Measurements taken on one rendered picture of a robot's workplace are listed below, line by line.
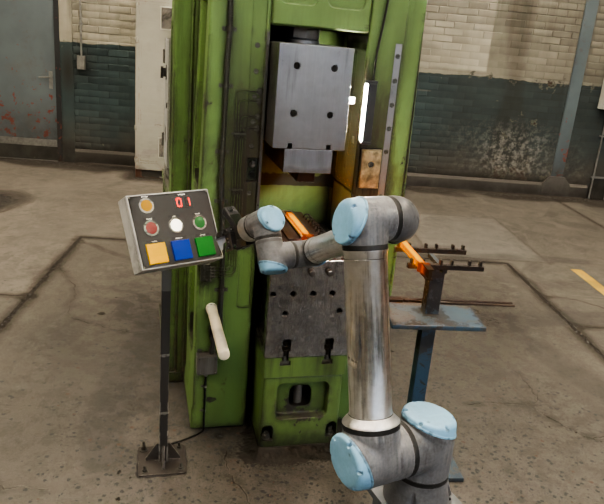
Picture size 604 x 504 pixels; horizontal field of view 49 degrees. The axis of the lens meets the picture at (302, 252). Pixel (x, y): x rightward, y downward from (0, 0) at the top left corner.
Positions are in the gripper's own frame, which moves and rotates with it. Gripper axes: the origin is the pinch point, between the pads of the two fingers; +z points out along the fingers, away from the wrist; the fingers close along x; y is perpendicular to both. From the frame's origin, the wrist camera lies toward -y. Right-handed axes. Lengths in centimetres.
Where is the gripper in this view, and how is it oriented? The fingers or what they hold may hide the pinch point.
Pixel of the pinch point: (218, 237)
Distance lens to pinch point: 244.2
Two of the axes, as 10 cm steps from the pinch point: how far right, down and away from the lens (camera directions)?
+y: 2.4, 9.7, -0.9
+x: 7.8, -1.3, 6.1
